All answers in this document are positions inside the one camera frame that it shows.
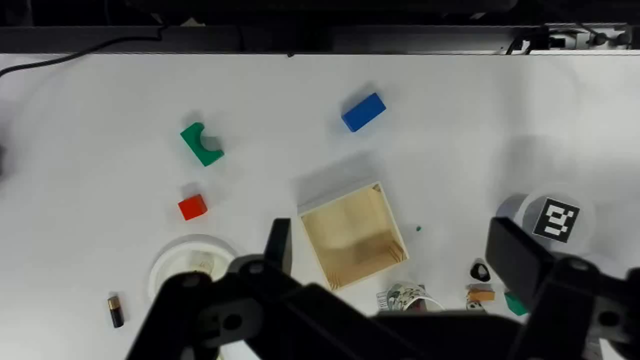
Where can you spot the small brown black battery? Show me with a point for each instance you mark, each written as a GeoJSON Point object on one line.
{"type": "Point", "coordinates": [116, 312]}

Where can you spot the green arch block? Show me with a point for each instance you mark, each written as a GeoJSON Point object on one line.
{"type": "Point", "coordinates": [198, 145]}

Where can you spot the white round plate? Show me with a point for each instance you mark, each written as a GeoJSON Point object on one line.
{"type": "Point", "coordinates": [167, 262]}

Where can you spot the small orange brown clip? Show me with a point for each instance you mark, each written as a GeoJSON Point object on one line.
{"type": "Point", "coordinates": [481, 293]}

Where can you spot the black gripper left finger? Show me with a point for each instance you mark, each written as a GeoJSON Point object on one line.
{"type": "Point", "coordinates": [278, 243]}

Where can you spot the blue rectangular block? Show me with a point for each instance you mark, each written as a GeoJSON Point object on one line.
{"type": "Point", "coordinates": [364, 112]}

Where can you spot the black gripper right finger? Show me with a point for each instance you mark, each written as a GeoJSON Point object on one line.
{"type": "Point", "coordinates": [521, 256]}

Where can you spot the open wooden box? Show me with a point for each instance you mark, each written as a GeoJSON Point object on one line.
{"type": "Point", "coordinates": [352, 241]}

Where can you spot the black metal clamp bracket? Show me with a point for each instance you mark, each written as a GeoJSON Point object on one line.
{"type": "Point", "coordinates": [566, 38]}

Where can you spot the small green piece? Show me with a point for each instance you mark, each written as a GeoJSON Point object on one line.
{"type": "Point", "coordinates": [514, 304]}

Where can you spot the small black pebble-shaped object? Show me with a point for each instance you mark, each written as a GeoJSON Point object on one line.
{"type": "Point", "coordinates": [479, 270]}

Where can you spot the red cube block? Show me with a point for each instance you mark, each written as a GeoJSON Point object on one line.
{"type": "Point", "coordinates": [192, 206]}

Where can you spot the patterned paper cup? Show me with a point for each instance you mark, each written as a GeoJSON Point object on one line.
{"type": "Point", "coordinates": [403, 294]}

